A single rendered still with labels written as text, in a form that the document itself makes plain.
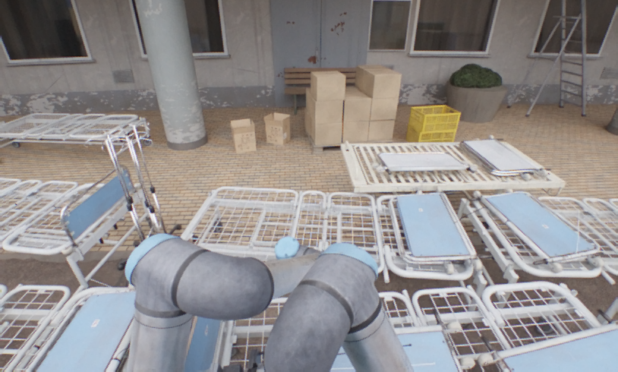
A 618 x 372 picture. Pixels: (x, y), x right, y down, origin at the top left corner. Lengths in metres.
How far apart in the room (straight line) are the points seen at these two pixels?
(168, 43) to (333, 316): 4.34
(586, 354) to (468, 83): 5.10
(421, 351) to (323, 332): 1.12
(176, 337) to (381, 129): 4.24
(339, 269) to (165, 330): 0.34
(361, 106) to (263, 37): 2.91
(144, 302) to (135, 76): 6.81
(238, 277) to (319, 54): 6.14
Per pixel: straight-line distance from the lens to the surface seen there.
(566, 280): 3.26
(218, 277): 0.56
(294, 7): 6.47
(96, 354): 1.77
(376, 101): 4.45
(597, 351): 2.05
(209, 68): 6.80
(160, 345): 0.69
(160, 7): 4.60
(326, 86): 4.16
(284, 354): 0.53
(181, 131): 4.87
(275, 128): 4.74
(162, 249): 0.63
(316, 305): 0.51
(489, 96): 6.39
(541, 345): 1.91
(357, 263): 0.58
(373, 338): 0.63
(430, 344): 1.63
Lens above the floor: 1.89
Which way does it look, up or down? 30 degrees down
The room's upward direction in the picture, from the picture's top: straight up
